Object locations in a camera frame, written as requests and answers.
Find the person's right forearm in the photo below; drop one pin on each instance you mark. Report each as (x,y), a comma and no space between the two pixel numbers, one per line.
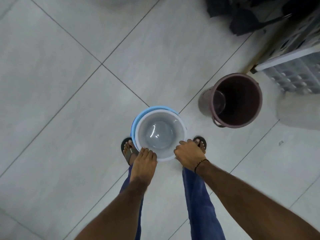
(250,204)

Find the white plastic lattice basket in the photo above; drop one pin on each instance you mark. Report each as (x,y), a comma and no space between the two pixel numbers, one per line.
(295,64)

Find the person's left sandal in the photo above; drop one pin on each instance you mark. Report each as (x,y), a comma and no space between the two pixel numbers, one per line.
(127,149)

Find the wooden stick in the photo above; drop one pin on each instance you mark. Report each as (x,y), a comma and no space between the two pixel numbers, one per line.
(267,44)

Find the blue jeans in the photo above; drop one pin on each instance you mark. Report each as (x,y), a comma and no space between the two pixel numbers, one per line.
(200,204)

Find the person's sandal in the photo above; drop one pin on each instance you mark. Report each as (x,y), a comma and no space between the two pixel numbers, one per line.
(201,142)
(127,149)

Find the person's right hand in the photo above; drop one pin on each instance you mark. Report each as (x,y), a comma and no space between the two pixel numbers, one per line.
(189,155)

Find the maroon plastic bucket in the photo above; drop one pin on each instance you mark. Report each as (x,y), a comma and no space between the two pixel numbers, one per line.
(240,102)

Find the person's left hand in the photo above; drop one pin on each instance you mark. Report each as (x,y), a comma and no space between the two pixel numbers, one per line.
(143,167)

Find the person's left fingers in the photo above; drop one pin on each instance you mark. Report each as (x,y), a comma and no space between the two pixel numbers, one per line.
(148,153)

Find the black bag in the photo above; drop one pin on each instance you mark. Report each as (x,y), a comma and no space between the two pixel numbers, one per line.
(242,17)

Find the person's right sandal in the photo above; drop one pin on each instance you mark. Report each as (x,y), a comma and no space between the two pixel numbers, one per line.
(201,142)

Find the white plastic bucket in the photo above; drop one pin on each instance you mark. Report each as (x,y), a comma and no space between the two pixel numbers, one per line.
(160,132)

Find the blue plastic bucket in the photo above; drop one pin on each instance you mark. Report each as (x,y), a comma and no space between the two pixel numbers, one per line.
(136,121)

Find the person's right fingers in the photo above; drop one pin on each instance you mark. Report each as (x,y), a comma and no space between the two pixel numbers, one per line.
(182,145)

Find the person's left forearm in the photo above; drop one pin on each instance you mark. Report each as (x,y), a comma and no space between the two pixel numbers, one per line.
(120,212)

